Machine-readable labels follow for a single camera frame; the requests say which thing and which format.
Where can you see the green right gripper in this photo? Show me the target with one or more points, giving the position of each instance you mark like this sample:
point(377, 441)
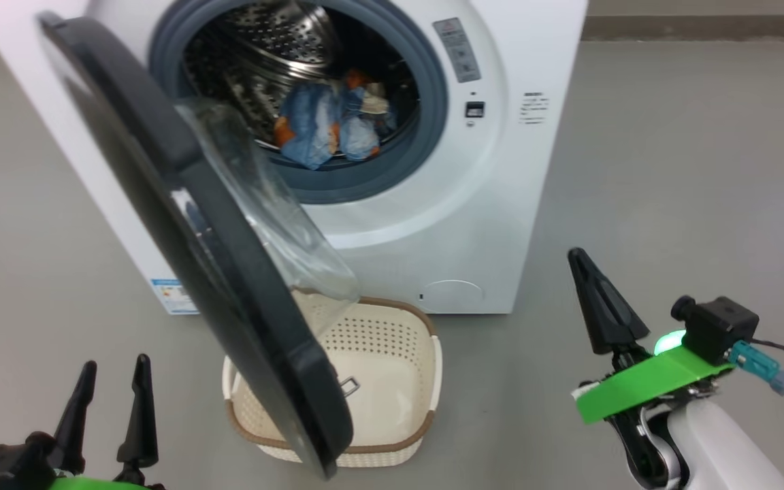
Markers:
point(650, 381)

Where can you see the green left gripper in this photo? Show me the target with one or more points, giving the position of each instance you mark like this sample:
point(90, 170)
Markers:
point(92, 484)

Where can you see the black round glass washer door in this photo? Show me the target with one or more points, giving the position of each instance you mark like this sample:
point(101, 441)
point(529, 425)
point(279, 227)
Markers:
point(229, 272)

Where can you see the blue garment with white lining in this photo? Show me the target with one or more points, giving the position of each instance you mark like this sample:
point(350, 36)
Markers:
point(365, 109)

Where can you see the blue cartoon print garment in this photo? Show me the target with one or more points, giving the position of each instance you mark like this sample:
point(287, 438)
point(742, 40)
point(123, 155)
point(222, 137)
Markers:
point(307, 129)

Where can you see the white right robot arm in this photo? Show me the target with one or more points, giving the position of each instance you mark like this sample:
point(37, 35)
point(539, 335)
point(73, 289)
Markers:
point(719, 449)

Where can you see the white front-load washing machine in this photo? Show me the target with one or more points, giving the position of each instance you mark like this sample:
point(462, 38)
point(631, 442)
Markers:
point(474, 204)

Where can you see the black door latch socket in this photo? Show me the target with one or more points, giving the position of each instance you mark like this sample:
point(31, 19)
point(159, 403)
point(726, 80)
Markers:
point(475, 109)

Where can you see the grey rubber door gasket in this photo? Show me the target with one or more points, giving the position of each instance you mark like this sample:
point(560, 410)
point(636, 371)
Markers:
point(426, 136)

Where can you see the stainless steel washing machine drum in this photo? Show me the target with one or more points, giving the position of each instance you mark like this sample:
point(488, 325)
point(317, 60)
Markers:
point(263, 47)

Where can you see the blue energy label sticker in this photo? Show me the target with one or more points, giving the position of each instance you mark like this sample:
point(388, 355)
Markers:
point(171, 299)

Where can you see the round white filter cover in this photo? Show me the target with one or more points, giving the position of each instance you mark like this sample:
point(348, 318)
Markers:
point(453, 296)

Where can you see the white perforated basket brown rim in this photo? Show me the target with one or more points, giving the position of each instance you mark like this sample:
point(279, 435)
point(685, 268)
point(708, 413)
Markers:
point(392, 381)

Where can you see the grey instruction panel label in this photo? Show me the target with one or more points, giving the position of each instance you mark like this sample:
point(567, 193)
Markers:
point(458, 49)

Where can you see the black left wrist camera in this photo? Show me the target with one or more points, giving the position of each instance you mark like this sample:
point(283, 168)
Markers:
point(7, 466)

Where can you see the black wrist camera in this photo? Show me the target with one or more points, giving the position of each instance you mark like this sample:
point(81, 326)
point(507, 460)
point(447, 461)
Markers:
point(719, 327)
point(7, 466)

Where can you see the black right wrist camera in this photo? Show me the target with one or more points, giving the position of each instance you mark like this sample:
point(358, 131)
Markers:
point(719, 327)

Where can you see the teal right camera connector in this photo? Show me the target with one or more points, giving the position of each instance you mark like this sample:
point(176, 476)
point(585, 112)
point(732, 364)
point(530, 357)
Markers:
point(759, 367)

